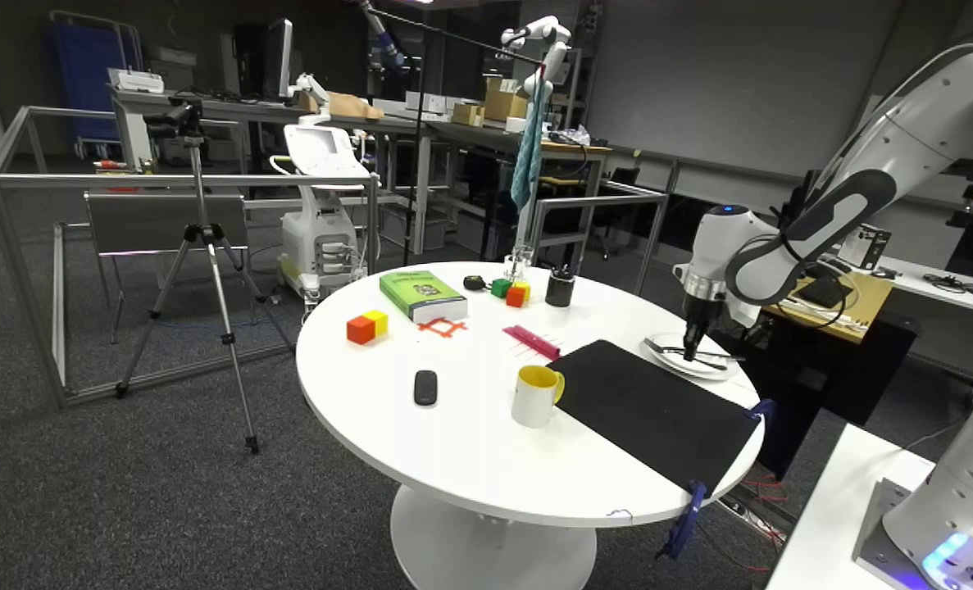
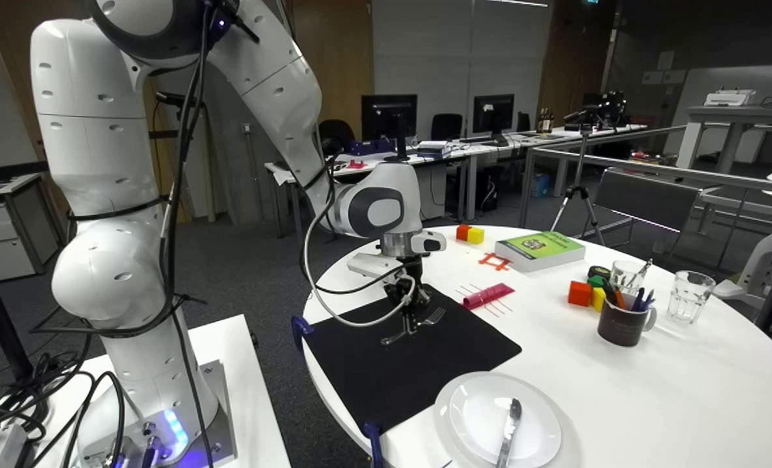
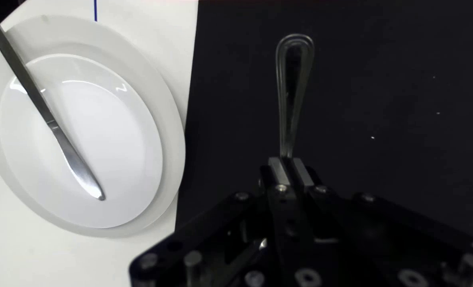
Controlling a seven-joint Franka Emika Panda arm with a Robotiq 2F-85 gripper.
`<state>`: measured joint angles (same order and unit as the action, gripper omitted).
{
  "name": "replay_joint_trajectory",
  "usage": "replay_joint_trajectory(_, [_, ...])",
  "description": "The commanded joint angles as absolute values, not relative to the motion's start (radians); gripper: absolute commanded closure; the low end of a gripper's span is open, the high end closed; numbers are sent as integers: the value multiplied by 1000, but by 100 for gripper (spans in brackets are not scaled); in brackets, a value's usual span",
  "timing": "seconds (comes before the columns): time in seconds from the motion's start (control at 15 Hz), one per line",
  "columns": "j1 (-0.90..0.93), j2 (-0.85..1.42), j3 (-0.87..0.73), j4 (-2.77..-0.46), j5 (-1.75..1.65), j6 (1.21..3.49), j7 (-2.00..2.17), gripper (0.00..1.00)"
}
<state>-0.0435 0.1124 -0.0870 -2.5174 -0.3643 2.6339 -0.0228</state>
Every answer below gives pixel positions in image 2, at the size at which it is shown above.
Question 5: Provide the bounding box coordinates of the clear glass plate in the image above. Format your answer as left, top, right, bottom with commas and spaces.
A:
433, 371, 582, 468

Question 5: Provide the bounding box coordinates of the heap of pens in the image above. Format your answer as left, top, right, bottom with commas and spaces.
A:
602, 276, 657, 313

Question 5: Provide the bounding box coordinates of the grey chair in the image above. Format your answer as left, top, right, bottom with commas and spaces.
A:
591, 167, 704, 253

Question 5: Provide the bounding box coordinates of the grey high table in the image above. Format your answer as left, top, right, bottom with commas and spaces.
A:
674, 103, 772, 175

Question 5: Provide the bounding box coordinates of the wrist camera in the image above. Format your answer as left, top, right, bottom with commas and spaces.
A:
347, 253, 405, 285

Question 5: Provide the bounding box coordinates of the row of white desks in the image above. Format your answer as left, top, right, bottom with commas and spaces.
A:
264, 122, 650, 238

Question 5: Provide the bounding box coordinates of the white chair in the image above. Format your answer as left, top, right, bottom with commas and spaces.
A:
713, 207, 772, 329

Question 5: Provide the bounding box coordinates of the pink ribbed plastic piece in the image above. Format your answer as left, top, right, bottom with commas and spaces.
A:
457, 282, 516, 311

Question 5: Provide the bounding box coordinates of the white device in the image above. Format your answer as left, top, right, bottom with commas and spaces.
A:
704, 88, 757, 107

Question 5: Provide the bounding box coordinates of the empty drinking glass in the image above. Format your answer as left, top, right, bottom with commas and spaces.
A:
667, 270, 717, 325

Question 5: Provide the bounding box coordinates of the green book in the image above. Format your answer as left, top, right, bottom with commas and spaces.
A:
494, 231, 587, 273

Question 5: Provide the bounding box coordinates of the camera on tripod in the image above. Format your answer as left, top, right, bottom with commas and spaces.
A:
550, 90, 628, 246

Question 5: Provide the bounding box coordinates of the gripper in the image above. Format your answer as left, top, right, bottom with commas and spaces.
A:
386, 255, 432, 335

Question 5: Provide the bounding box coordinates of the black mat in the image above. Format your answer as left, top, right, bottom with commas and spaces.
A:
301, 284, 523, 436

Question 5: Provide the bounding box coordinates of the silver fork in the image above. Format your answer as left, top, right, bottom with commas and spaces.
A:
380, 307, 447, 346

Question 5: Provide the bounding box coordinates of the white plate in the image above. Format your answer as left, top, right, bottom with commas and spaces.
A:
449, 376, 563, 468

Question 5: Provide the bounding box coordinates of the dark mug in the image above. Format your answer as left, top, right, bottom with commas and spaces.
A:
597, 298, 658, 348

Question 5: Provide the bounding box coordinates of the bundle of black cables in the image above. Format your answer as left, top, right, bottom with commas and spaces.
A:
0, 350, 127, 468

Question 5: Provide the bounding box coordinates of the grey cabinet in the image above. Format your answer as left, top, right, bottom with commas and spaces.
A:
0, 173, 62, 284

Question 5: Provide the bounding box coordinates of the office chair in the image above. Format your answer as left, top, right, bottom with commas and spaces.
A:
318, 118, 356, 155
431, 112, 464, 142

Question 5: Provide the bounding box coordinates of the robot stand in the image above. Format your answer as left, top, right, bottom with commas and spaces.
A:
0, 315, 293, 468

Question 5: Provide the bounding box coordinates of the blue clamp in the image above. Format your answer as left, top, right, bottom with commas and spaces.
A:
291, 316, 315, 356
362, 422, 386, 468

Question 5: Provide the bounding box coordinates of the drinking glass with spoon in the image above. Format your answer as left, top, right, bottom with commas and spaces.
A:
610, 259, 654, 298

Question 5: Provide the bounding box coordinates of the monitor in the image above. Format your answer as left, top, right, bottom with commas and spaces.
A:
360, 94, 419, 164
472, 94, 516, 146

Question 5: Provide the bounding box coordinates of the silver knife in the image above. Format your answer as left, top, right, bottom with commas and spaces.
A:
496, 398, 523, 468

